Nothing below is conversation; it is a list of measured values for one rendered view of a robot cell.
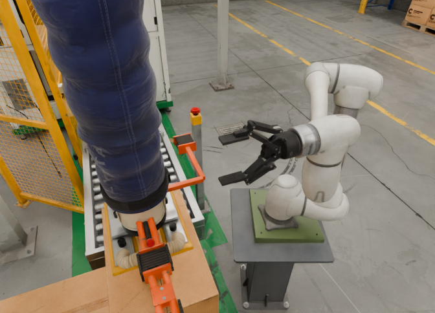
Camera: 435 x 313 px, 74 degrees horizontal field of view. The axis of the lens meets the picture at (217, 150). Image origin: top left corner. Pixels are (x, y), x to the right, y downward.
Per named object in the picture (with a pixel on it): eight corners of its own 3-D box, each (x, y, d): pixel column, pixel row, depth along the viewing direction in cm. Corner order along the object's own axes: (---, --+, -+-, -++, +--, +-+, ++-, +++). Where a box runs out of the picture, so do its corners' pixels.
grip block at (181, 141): (173, 144, 140) (173, 136, 137) (191, 140, 143) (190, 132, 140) (178, 154, 134) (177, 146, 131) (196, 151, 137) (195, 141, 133)
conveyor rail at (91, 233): (84, 99, 344) (79, 84, 332) (89, 98, 345) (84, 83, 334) (94, 270, 175) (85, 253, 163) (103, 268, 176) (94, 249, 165)
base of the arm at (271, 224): (285, 198, 172) (286, 191, 168) (299, 227, 154) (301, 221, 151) (255, 200, 169) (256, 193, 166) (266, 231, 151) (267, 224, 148)
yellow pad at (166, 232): (148, 193, 129) (147, 185, 126) (170, 187, 132) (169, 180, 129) (167, 258, 104) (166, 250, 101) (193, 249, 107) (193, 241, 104)
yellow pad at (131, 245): (104, 205, 124) (101, 198, 120) (128, 199, 126) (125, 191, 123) (112, 277, 99) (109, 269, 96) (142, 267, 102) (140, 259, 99)
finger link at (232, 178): (241, 170, 81) (241, 172, 81) (217, 176, 79) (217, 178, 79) (246, 177, 78) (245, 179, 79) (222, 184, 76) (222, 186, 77)
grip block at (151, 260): (138, 261, 93) (134, 251, 89) (168, 251, 95) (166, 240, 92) (143, 285, 87) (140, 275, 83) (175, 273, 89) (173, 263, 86)
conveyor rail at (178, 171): (139, 90, 363) (136, 75, 351) (143, 89, 364) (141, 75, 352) (197, 237, 193) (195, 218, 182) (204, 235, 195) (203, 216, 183)
